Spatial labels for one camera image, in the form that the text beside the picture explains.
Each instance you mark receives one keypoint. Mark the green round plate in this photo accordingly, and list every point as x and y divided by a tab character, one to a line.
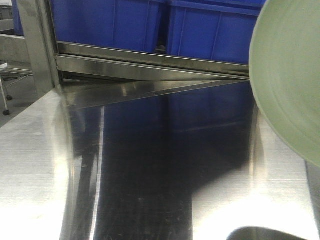
284	70

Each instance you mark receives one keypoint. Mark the stainless steel shelf rack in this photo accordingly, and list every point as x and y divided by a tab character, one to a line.
88	76

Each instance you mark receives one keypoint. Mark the blue plastic bin left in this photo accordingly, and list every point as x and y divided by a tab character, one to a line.
119	24

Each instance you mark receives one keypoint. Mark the blue plastic bin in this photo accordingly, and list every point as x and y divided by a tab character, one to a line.
119	24
216	30

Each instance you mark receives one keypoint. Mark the blue plastic bin middle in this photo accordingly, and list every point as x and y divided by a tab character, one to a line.
216	30

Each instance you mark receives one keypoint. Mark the white wheeled cart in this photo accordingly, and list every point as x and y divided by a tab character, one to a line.
5	87

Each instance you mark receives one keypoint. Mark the blue bin far left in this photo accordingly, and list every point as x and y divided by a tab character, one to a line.
18	28

